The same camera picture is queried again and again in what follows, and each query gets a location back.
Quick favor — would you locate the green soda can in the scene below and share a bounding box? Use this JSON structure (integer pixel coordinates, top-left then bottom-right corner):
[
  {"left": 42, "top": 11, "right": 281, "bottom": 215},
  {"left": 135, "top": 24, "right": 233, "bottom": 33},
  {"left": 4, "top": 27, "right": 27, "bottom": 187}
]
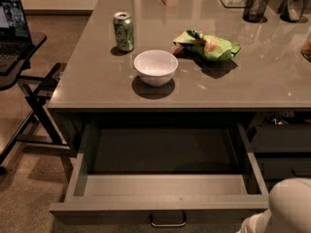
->
[{"left": 113, "top": 12, "right": 134, "bottom": 52}]

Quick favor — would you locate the black laptop stand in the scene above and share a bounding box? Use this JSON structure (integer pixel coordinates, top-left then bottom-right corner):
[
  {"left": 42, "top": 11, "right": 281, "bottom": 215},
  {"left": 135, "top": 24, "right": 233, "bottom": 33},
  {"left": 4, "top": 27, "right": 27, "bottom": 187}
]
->
[{"left": 0, "top": 32, "right": 67, "bottom": 175}]

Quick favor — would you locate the glass jar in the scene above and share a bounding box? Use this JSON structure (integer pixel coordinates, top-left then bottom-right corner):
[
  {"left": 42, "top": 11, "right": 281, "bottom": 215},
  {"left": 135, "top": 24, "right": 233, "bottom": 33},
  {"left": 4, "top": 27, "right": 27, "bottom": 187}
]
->
[{"left": 301, "top": 28, "right": 311, "bottom": 62}]

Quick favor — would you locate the green chip bag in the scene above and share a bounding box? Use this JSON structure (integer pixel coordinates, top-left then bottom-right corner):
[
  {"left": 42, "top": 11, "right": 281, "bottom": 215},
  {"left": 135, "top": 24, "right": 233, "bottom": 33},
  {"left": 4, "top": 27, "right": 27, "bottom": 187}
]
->
[{"left": 173, "top": 30, "right": 241, "bottom": 62}]

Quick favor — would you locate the right grey drawer stack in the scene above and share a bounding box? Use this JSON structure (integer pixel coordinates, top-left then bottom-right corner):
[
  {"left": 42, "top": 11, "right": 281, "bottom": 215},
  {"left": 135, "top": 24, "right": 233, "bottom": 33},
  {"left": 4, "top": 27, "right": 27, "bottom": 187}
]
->
[{"left": 248, "top": 111, "right": 311, "bottom": 188}]

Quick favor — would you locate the white bowl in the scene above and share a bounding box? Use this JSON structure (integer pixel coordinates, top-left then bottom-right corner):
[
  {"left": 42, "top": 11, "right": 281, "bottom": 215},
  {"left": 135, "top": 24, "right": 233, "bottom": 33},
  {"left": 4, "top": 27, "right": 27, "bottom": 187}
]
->
[{"left": 133, "top": 50, "right": 179, "bottom": 86}]

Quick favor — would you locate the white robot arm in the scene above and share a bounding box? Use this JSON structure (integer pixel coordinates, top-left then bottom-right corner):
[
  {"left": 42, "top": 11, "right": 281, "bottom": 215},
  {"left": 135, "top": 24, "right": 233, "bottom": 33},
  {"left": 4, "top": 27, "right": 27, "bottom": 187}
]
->
[{"left": 236, "top": 178, "right": 311, "bottom": 233}]

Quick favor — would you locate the black mesh cup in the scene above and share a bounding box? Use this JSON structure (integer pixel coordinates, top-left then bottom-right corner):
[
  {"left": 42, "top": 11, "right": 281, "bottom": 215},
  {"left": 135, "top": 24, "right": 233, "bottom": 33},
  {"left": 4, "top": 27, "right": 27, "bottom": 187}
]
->
[{"left": 243, "top": 0, "right": 269, "bottom": 23}]

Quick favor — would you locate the dark mesh utensil holder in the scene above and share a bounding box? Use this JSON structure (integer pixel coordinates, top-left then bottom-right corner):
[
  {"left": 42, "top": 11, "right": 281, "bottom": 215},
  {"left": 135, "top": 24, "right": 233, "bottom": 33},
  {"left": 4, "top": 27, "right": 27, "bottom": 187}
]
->
[{"left": 280, "top": 0, "right": 310, "bottom": 23}]

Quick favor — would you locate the black laptop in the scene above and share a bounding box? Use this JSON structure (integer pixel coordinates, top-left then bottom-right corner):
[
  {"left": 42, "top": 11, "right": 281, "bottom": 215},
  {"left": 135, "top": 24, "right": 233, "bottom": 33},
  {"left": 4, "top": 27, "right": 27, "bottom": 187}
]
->
[{"left": 0, "top": 0, "right": 33, "bottom": 75}]

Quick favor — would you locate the grey counter cabinet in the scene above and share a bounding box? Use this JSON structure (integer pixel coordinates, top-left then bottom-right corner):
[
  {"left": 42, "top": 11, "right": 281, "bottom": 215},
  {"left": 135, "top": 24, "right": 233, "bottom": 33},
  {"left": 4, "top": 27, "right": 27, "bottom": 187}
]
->
[{"left": 47, "top": 0, "right": 311, "bottom": 157}]

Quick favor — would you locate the grey top drawer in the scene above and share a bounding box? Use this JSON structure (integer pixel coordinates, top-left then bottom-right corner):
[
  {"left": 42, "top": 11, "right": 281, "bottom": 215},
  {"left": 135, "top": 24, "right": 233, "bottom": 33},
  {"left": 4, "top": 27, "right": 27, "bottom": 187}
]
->
[{"left": 50, "top": 124, "right": 268, "bottom": 227}]

